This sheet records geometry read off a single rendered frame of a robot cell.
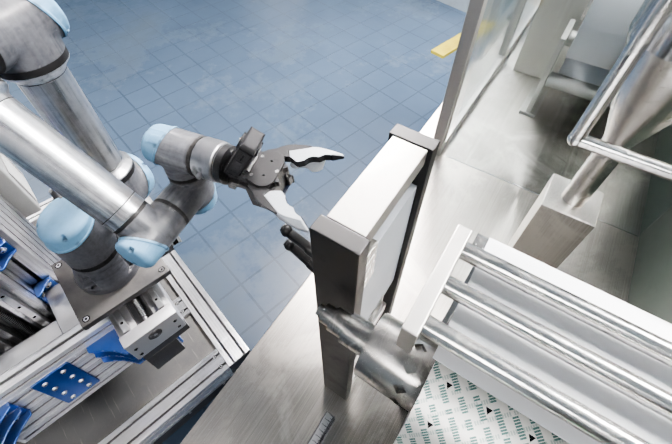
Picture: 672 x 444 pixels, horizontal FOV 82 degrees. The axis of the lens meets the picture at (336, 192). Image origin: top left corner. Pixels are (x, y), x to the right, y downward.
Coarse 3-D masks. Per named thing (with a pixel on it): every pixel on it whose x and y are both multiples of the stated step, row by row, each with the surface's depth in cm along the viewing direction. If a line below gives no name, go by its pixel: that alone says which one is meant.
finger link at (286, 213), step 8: (272, 192) 61; (280, 192) 61; (272, 200) 60; (280, 200) 60; (280, 208) 60; (288, 208) 59; (280, 216) 59; (288, 216) 59; (296, 216) 59; (288, 224) 59; (296, 224) 59; (304, 224) 58
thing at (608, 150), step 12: (576, 144) 43; (588, 144) 43; (600, 144) 42; (612, 144) 42; (612, 156) 42; (624, 156) 41; (636, 156) 41; (648, 156) 41; (636, 168) 42; (648, 168) 41; (660, 168) 40
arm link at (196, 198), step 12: (192, 180) 72; (204, 180) 74; (168, 192) 72; (180, 192) 72; (192, 192) 73; (204, 192) 76; (216, 192) 82; (180, 204) 71; (192, 204) 73; (204, 204) 78; (192, 216) 74
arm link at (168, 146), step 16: (160, 128) 68; (176, 128) 69; (144, 144) 68; (160, 144) 67; (176, 144) 66; (192, 144) 66; (160, 160) 68; (176, 160) 66; (176, 176) 70; (192, 176) 71
